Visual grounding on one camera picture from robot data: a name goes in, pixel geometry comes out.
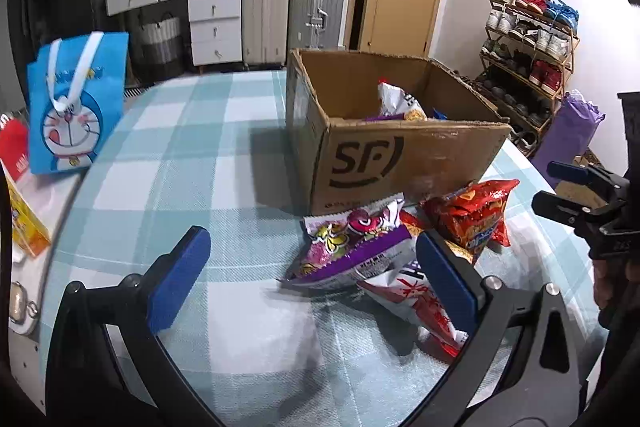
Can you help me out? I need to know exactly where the teal checked tablecloth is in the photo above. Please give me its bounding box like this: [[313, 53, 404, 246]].
[[39, 68, 609, 427]]

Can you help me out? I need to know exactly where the woven laundry basket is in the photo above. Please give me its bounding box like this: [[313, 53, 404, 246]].
[[137, 12, 184, 83]]

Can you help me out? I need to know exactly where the beige suitcase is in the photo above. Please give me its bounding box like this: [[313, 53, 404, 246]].
[[241, 0, 290, 66]]

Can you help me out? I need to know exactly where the red pouch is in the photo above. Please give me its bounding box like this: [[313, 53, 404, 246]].
[[0, 118, 29, 182]]

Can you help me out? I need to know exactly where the silver suitcase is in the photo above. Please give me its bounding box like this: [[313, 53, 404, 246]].
[[288, 0, 344, 50]]

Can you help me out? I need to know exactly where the blue Doraemon gift bag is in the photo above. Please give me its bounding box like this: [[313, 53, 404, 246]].
[[27, 31, 129, 174]]

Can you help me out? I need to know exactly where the SF cardboard box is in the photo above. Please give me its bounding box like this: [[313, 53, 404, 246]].
[[285, 49, 511, 215]]

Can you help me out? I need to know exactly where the yellow drink carton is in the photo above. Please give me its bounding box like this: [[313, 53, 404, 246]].
[[2, 166, 51, 262]]

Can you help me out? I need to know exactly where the purple grape snack bag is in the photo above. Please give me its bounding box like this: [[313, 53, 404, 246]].
[[281, 193, 416, 291]]

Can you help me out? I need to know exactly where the person's right hand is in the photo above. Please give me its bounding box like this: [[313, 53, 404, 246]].
[[592, 259, 626, 310]]

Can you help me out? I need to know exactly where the red white snack bag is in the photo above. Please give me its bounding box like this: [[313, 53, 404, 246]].
[[357, 260, 468, 357]]

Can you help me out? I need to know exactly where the purple white snack bag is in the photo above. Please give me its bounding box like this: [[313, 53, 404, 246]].
[[367, 79, 427, 121]]

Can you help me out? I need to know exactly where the blue snack packet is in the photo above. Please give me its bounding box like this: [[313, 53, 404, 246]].
[[433, 108, 448, 120]]

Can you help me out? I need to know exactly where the orange red chips bag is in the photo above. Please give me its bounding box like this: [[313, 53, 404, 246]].
[[421, 179, 520, 265]]

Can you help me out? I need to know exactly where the white drawer desk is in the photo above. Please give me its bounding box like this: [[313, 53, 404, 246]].
[[105, 0, 242, 67]]

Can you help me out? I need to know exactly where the wooden shoe rack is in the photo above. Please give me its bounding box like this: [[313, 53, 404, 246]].
[[473, 0, 580, 157]]

